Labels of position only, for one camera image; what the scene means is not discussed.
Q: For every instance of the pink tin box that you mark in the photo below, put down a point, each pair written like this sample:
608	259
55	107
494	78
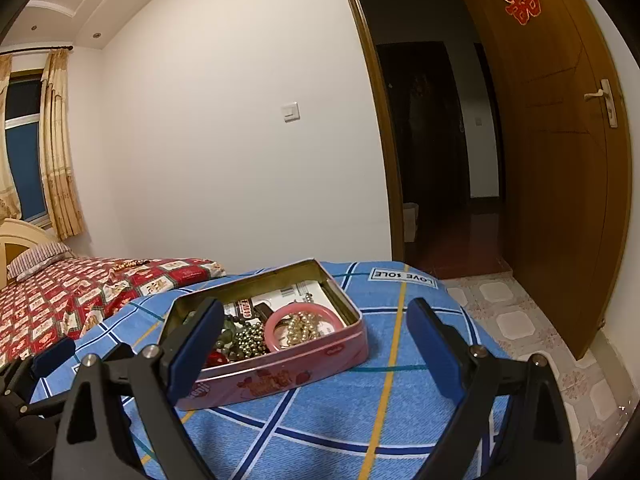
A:
280	380

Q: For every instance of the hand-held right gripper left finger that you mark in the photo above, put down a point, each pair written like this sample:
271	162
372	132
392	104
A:
195	345

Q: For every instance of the cream wooden headboard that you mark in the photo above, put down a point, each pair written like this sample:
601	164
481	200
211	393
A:
20	232

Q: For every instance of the striped pillow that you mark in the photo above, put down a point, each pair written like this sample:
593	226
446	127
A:
37	257

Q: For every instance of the white waste bin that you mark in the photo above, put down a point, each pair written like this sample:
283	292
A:
410	222

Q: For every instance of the blue checked cloth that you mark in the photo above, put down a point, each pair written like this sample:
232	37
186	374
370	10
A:
350	410

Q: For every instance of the brown door frame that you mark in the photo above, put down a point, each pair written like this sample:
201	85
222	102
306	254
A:
380	110

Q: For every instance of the beige patterned curtain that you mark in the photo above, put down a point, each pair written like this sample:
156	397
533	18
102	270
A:
57	160
5	185

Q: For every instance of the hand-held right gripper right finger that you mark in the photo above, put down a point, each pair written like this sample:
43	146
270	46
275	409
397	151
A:
435	350

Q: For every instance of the window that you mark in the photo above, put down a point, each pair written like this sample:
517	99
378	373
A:
22	160

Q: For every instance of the brown wooden door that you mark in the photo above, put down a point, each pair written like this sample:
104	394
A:
550	185

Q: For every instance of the pink bangle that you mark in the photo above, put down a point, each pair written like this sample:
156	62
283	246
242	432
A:
272	340

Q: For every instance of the dark curtain rod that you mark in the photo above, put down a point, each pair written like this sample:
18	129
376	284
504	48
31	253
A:
35	50

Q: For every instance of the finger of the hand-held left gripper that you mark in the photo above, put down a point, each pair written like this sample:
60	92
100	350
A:
52	355

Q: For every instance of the white printed card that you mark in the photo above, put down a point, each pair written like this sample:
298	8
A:
300	292

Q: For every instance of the white light switch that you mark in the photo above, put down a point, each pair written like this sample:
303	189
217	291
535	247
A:
290	112

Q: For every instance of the red printed bedsheet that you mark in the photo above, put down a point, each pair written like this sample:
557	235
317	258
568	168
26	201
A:
60	295

